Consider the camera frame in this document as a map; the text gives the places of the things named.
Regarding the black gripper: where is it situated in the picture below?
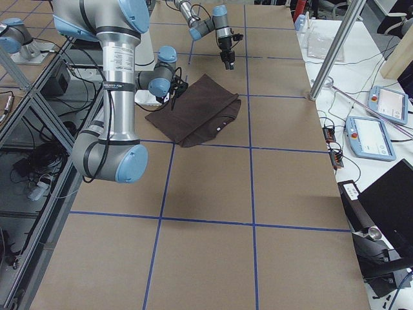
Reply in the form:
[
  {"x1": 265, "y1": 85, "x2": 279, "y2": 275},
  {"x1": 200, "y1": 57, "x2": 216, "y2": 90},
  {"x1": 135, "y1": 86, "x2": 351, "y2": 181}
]
[
  {"x1": 217, "y1": 37, "x2": 235, "y2": 70},
  {"x1": 164, "y1": 79, "x2": 183, "y2": 103}
]

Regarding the dark brown t-shirt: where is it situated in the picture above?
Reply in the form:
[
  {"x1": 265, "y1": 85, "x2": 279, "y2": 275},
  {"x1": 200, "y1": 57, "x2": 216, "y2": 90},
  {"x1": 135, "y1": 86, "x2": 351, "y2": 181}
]
[{"x1": 145, "y1": 74, "x2": 241, "y2": 148}]

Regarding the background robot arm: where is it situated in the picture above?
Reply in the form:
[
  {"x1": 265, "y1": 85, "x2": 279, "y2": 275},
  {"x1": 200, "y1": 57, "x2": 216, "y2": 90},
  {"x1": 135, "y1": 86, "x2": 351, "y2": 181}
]
[{"x1": 1, "y1": 17, "x2": 46, "y2": 65}]

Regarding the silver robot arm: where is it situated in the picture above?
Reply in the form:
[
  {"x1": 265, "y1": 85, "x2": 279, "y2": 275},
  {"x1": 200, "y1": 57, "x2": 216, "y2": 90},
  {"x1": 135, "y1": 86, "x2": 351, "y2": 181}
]
[
  {"x1": 165, "y1": 1, "x2": 243, "y2": 70},
  {"x1": 54, "y1": 1, "x2": 177, "y2": 183}
]

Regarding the red cylinder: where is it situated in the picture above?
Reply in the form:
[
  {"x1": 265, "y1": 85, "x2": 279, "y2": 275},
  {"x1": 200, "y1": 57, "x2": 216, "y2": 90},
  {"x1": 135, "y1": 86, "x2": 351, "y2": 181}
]
[{"x1": 294, "y1": 0, "x2": 307, "y2": 20}]

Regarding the clear plastic bag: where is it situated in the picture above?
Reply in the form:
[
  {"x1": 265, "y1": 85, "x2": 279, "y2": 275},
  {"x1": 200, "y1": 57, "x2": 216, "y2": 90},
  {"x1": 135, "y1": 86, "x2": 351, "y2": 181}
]
[{"x1": 307, "y1": 32, "x2": 334, "y2": 59}]

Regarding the reacher grabber stick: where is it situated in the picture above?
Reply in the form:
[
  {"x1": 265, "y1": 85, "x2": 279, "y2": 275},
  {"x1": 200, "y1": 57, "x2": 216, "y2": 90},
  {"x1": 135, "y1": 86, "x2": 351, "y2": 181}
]
[{"x1": 324, "y1": 77, "x2": 413, "y2": 134}]

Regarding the lower teach pendant tablet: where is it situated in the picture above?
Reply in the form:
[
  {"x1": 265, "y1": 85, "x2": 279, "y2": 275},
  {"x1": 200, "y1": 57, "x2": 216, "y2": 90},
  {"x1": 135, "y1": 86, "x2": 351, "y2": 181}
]
[{"x1": 345, "y1": 116, "x2": 396, "y2": 161}]

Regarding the teach pendant tablet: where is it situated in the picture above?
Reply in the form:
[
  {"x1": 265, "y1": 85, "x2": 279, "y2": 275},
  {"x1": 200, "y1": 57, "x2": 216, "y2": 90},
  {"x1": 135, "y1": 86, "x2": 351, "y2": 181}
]
[
  {"x1": 345, "y1": 116, "x2": 396, "y2": 161},
  {"x1": 367, "y1": 86, "x2": 409, "y2": 125}
]

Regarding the upper teach pendant tablet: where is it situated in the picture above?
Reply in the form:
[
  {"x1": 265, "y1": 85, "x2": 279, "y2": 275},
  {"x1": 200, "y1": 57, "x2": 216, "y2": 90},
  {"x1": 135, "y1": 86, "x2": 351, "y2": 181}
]
[{"x1": 367, "y1": 86, "x2": 409, "y2": 125}]

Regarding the black box with label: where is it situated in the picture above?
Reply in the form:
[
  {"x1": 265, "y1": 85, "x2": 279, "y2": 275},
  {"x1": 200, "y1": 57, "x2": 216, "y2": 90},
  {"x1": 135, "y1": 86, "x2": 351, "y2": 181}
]
[{"x1": 337, "y1": 180, "x2": 374, "y2": 232}]

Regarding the black monitor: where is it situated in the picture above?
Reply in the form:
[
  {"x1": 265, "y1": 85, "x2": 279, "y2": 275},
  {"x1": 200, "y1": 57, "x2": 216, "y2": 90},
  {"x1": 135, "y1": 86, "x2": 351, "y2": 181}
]
[{"x1": 359, "y1": 159, "x2": 412, "y2": 257}]

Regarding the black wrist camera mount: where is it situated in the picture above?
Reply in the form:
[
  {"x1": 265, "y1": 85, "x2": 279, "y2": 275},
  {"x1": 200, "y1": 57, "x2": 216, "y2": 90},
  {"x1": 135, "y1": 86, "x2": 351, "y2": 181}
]
[
  {"x1": 232, "y1": 33, "x2": 243, "y2": 41},
  {"x1": 176, "y1": 81, "x2": 188, "y2": 97}
]

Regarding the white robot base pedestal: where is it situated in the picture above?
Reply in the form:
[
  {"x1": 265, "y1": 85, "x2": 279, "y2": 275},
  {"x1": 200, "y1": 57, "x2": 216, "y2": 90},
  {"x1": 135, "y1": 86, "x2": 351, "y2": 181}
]
[{"x1": 134, "y1": 31, "x2": 172, "y2": 110}]

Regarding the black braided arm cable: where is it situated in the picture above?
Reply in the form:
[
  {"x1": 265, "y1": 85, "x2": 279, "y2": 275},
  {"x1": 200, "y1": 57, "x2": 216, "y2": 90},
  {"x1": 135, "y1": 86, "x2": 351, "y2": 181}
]
[
  {"x1": 190, "y1": 3, "x2": 243, "y2": 49},
  {"x1": 82, "y1": 66, "x2": 190, "y2": 184}
]

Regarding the aluminium frame post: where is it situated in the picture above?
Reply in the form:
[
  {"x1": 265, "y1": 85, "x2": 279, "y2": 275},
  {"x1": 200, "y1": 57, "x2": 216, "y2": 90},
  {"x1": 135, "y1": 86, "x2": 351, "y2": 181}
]
[{"x1": 309, "y1": 0, "x2": 367, "y2": 101}]

